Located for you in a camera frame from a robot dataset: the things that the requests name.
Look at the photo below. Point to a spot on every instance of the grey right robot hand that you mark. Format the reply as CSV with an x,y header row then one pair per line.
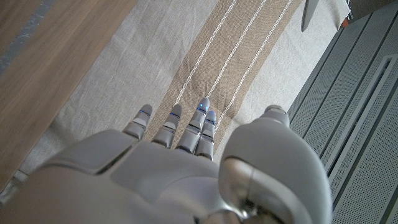
x,y
171,180

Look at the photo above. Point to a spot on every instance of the beige striped curtain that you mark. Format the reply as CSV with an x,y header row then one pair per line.
x,y
140,62

